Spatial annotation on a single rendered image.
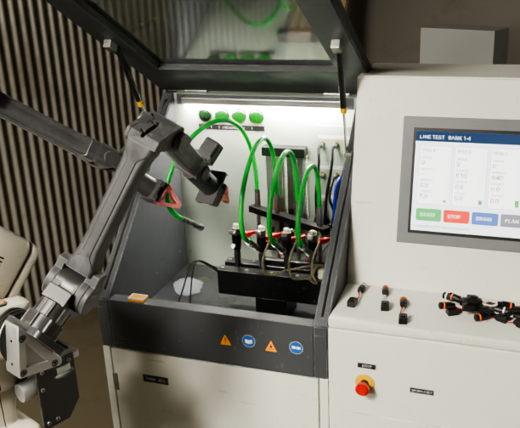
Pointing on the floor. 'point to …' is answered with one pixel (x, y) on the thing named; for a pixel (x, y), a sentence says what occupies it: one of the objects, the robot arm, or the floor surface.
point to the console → (432, 264)
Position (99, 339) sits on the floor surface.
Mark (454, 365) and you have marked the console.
